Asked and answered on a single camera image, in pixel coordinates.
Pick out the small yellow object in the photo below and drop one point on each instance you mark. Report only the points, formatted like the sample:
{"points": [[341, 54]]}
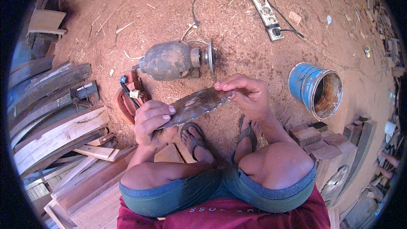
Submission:
{"points": [[367, 51]]}

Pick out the pile of light wood planks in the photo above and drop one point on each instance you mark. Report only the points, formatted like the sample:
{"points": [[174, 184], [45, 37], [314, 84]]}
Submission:
{"points": [[70, 152]]}

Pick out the light wooden board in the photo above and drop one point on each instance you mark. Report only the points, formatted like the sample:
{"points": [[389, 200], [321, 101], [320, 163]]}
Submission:
{"points": [[47, 21]]}

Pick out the white power strip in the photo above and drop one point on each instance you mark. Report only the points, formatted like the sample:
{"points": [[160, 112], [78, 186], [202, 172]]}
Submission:
{"points": [[267, 14]]}

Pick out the small flat wood block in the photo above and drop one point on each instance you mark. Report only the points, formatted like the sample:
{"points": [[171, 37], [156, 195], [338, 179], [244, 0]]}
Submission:
{"points": [[294, 17]]}

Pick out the red clay roof tile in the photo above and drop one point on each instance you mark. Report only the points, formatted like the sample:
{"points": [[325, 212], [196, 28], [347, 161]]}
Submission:
{"points": [[127, 105]]}

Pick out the person's body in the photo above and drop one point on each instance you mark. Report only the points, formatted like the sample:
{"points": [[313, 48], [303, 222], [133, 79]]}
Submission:
{"points": [[241, 216]]}

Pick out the blue rusty metal bucket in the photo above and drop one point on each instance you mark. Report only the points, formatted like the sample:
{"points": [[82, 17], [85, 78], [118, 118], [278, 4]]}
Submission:
{"points": [[307, 84]]}

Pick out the pile of dark curved beams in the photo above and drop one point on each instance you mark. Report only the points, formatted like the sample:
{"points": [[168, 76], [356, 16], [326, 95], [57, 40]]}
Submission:
{"points": [[41, 86]]}

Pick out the wooden board underfoot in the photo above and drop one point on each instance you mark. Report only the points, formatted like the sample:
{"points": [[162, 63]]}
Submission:
{"points": [[168, 154]]}

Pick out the person's right hand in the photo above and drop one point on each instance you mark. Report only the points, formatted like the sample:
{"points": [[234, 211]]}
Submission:
{"points": [[251, 97]]}

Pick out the dusty grey grinder motor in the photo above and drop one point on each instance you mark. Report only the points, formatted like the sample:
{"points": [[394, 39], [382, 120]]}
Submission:
{"points": [[171, 60]]}

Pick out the shiny circular saw blade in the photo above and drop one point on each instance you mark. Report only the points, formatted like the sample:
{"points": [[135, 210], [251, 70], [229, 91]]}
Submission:
{"points": [[335, 183]]}

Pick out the white cup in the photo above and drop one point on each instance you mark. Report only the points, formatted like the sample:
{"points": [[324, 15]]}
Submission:
{"points": [[389, 128]]}

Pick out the rusty circular saw blade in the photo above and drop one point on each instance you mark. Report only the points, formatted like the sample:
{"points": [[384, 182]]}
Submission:
{"points": [[198, 105]]}

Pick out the heap of wood blocks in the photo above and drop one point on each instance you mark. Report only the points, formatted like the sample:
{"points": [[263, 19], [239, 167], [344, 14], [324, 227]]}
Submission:
{"points": [[330, 148]]}

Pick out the person's left hand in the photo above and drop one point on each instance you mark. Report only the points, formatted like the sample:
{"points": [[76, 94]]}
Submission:
{"points": [[148, 124]]}

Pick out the person's legs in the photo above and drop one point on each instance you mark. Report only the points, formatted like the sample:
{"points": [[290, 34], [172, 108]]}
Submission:
{"points": [[248, 171]]}

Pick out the heap of wood scraps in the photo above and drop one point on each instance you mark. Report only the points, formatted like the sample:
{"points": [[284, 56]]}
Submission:
{"points": [[386, 31]]}

